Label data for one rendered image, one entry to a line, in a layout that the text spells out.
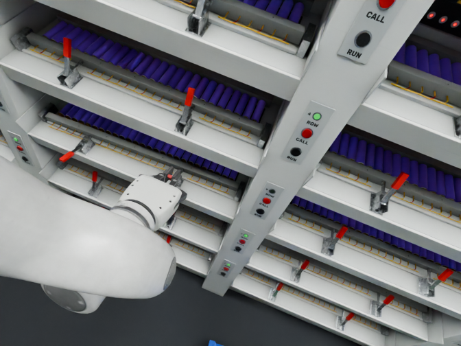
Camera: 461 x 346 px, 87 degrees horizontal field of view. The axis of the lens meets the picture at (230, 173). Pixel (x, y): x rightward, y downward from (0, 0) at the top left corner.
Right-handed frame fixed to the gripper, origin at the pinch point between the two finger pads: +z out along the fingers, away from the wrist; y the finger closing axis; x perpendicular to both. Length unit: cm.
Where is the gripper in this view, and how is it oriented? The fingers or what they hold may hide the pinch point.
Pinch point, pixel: (171, 176)
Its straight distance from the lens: 59.5
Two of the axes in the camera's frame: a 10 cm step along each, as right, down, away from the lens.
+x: 3.1, -7.9, -5.3
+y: 9.2, 3.8, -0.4
